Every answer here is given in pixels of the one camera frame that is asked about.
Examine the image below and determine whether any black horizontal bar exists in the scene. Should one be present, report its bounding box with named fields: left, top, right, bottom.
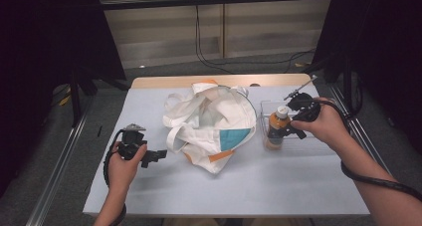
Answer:
left=101, top=0, right=336, bottom=11

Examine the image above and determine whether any aluminium frame rail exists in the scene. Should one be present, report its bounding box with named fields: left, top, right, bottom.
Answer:
left=25, top=96, right=95, bottom=226
left=329, top=83, right=422, bottom=226

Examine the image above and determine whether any person's right hand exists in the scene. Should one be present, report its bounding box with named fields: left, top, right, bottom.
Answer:
left=291, top=98, right=349, bottom=149

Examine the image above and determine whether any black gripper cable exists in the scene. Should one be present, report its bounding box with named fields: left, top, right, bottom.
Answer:
left=103, top=129, right=127, bottom=226
left=312, top=98, right=422, bottom=202

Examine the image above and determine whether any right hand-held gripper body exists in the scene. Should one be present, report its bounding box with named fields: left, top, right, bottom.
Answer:
left=283, top=75, right=322, bottom=122

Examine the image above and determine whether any person's left hand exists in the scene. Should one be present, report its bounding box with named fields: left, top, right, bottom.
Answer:
left=107, top=141, right=148, bottom=191

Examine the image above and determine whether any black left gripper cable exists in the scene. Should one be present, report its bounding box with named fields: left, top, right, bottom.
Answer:
left=103, top=129, right=127, bottom=226

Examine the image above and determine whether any black floor cable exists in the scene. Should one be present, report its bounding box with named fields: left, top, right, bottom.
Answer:
left=194, top=5, right=317, bottom=75

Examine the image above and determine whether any clear plastic bin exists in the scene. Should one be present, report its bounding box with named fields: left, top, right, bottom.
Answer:
left=259, top=98, right=353, bottom=153

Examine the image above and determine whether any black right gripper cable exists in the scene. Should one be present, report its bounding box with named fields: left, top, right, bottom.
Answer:
left=312, top=98, right=422, bottom=202

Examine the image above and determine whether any black curtain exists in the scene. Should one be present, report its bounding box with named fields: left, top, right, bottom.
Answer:
left=0, top=0, right=127, bottom=197
left=312, top=0, right=422, bottom=154

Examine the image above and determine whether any orange drink bottle white cap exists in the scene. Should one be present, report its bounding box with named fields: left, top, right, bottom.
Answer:
left=264, top=106, right=291, bottom=151

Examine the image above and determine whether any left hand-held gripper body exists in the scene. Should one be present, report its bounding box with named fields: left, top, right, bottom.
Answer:
left=117, top=122, right=148, bottom=161

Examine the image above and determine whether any black stand post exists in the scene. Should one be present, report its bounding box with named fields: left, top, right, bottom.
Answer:
left=342, top=56, right=353, bottom=114
left=68, top=66, right=83, bottom=127

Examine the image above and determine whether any white canvas tote bag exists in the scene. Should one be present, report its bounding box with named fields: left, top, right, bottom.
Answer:
left=162, top=79, right=258, bottom=174

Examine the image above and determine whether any light grey table mat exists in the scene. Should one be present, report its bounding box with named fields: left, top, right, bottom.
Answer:
left=83, top=85, right=371, bottom=217

